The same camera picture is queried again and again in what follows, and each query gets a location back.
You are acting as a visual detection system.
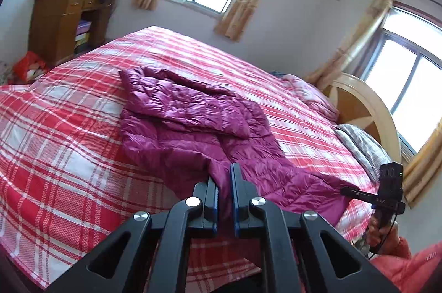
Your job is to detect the red right sleeve forearm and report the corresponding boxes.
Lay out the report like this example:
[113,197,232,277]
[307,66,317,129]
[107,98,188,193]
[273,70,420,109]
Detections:
[372,237,441,292]

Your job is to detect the magenta puffer jacket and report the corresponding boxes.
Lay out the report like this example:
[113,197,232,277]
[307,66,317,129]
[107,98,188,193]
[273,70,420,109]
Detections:
[120,67,349,225]

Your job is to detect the wooden headboard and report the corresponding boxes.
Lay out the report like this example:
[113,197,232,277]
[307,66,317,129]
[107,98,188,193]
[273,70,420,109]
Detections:
[323,73,402,163]

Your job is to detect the right hand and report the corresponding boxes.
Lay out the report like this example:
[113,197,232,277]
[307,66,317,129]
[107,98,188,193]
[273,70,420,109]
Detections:
[365,215,400,255]

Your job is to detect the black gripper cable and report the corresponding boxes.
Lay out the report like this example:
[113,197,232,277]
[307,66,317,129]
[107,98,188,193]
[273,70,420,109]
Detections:
[359,205,398,261]

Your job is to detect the stacked books in cabinet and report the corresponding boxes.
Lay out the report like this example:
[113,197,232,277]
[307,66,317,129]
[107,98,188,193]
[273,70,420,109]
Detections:
[74,20,91,54]

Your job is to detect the grey plaid pillow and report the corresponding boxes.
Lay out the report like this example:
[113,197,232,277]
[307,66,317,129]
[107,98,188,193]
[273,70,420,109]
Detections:
[333,124,392,183]

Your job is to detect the pink floral blanket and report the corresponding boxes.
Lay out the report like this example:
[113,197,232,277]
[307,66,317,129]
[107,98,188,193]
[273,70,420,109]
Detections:
[270,71,339,124]

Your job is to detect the red plastic bag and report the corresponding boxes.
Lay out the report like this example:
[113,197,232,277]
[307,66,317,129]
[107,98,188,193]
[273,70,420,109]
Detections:
[13,51,49,83]

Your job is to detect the wooden desk cabinet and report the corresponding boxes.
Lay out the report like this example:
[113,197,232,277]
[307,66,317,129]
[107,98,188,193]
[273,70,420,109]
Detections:
[28,0,117,65]

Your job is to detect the red plaid bed sheet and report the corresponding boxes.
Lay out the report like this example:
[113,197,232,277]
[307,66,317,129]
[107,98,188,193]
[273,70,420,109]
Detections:
[1,27,377,289]

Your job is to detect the yellow curtain at right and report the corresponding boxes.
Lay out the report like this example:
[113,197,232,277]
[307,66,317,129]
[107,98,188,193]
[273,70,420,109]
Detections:
[403,122,442,208]

